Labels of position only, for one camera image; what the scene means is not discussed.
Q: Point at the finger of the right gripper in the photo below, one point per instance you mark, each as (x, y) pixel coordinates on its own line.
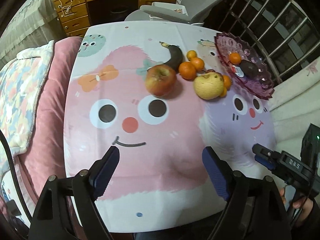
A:
(264, 152)
(270, 166)

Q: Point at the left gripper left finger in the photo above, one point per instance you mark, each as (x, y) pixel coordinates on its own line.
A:
(102, 171)

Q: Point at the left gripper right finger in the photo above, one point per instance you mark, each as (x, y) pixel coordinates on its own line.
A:
(220, 173)

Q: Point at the yellow pear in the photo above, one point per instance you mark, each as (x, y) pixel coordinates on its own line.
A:
(209, 86)

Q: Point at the medium orange mandarin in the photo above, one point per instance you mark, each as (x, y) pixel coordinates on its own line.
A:
(198, 63)

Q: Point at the large orange mandarin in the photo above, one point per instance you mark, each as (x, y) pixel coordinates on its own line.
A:
(187, 71)

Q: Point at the red apple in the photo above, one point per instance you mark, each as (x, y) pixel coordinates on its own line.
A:
(160, 80)

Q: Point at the small orange mandarin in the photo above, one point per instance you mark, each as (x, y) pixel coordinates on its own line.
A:
(191, 54)

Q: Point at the overripe dark banana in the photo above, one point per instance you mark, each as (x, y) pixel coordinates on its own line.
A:
(176, 56)

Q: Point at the person's right hand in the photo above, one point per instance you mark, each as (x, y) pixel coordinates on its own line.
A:
(309, 211)

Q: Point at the pink blanket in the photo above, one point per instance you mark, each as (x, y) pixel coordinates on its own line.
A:
(44, 156)

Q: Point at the cartoon printed tablecloth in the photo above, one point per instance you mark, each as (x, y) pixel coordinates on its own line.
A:
(160, 181)

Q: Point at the white bedding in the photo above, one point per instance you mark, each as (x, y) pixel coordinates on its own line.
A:
(294, 106)

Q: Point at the purple scalloped glass plate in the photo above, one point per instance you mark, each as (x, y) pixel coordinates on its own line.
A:
(260, 86)

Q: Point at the dark avocado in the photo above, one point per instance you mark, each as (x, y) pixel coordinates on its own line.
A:
(249, 69)

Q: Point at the mandarin on plate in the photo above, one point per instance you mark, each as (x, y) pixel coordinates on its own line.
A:
(235, 58)

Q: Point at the metal bed railing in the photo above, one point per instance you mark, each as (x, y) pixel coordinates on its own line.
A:
(279, 30)

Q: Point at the white storage box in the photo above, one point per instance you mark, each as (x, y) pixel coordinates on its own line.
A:
(171, 6)

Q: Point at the lace curtain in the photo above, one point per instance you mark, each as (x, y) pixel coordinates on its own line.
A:
(34, 24)

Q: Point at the wooden desk with drawers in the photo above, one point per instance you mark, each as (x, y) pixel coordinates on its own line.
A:
(76, 16)

